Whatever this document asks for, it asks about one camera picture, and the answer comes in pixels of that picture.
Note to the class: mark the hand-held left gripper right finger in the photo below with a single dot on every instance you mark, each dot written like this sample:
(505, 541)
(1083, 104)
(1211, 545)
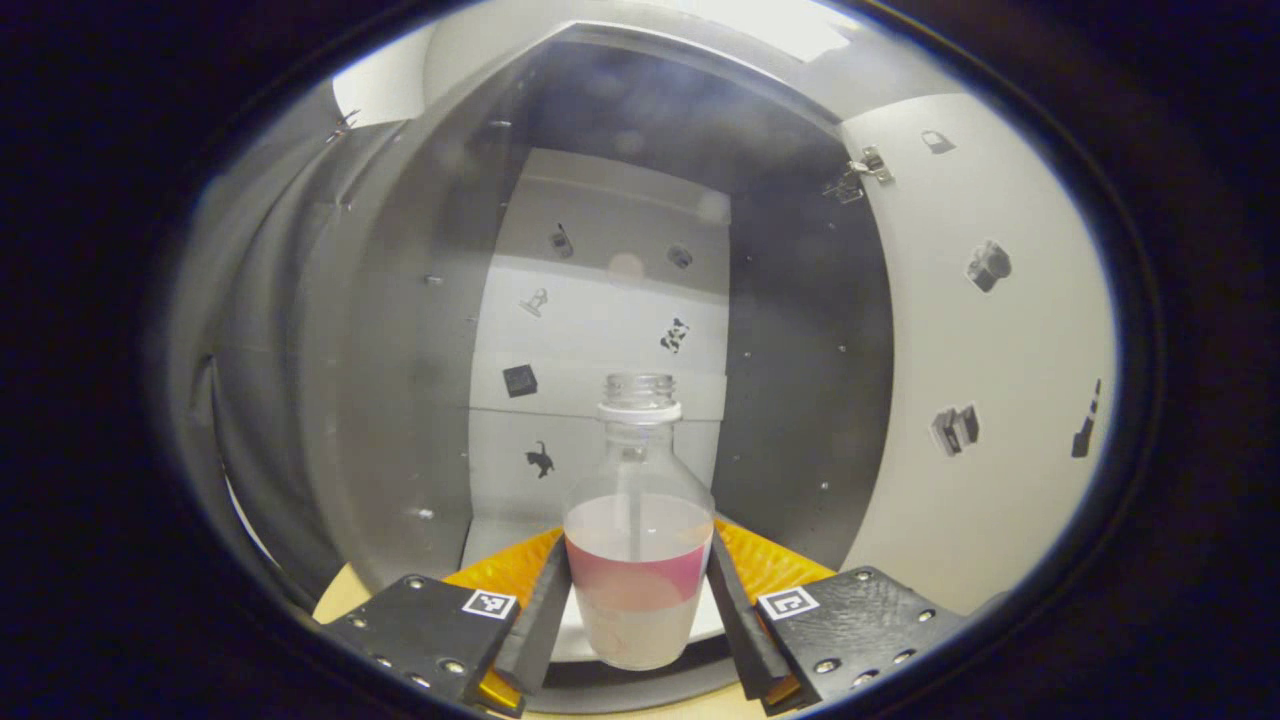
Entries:
(740, 625)

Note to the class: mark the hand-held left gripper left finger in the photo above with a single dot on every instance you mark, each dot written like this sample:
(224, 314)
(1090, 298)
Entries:
(545, 620)

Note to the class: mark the clear bottle with pink label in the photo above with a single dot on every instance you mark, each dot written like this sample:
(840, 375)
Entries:
(640, 600)

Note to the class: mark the dark grey cabinet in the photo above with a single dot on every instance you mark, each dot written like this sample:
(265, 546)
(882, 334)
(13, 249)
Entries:
(800, 400)

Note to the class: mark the grey cabinet door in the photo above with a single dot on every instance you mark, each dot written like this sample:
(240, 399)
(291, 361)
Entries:
(1000, 500)

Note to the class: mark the metal cabinet hinge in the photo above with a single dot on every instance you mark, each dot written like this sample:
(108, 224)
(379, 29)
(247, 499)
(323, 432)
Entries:
(865, 168)

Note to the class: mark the black backdrop cloth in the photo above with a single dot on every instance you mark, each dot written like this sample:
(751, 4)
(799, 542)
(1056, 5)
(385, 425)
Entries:
(250, 350)

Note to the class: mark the metal cloth clip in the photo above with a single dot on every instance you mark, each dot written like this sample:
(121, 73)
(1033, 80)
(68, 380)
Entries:
(342, 124)

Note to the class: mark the long ceiling light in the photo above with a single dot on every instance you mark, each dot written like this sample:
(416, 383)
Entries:
(790, 25)

